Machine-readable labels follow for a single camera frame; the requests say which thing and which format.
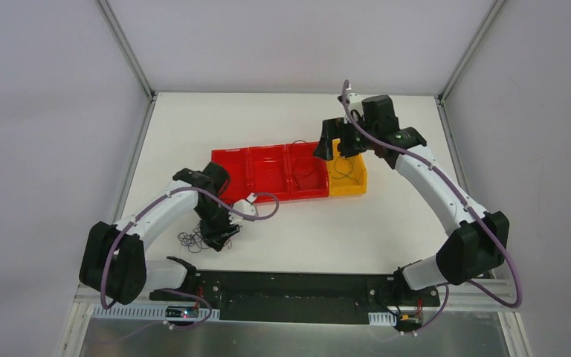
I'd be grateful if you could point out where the right red plastic bin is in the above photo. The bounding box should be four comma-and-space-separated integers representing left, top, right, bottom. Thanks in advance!
286, 140, 329, 201

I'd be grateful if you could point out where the red plastic bin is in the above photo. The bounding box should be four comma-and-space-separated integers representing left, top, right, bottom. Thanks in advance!
211, 148, 251, 203
248, 144, 291, 201
286, 140, 329, 201

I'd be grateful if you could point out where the left red plastic bin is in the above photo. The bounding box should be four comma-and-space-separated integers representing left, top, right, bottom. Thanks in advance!
211, 148, 251, 203

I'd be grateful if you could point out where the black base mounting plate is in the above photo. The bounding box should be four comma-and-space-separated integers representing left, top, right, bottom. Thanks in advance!
148, 269, 441, 327

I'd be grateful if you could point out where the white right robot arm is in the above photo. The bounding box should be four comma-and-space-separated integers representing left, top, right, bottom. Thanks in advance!
313, 93, 509, 305

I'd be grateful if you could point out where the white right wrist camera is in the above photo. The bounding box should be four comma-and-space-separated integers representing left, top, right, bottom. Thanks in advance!
338, 91, 364, 118

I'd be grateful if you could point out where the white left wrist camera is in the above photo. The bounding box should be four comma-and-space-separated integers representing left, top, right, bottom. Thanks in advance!
231, 193, 259, 222

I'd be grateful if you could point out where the coloured cable bundle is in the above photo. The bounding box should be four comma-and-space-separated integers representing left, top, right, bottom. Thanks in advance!
177, 224, 235, 254

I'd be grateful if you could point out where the middle red plastic bin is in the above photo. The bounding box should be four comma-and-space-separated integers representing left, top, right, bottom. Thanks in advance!
248, 144, 291, 201

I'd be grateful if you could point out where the red cable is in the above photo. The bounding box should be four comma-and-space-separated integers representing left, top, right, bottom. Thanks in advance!
290, 140, 322, 190

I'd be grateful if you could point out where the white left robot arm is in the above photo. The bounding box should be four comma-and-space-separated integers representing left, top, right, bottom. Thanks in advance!
79, 162, 240, 309

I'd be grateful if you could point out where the yellow plastic bin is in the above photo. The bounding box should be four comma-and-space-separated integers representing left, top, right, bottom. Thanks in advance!
326, 140, 368, 197

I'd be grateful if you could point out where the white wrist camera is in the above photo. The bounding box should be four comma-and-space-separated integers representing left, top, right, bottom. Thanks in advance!
231, 193, 259, 222
338, 91, 364, 118

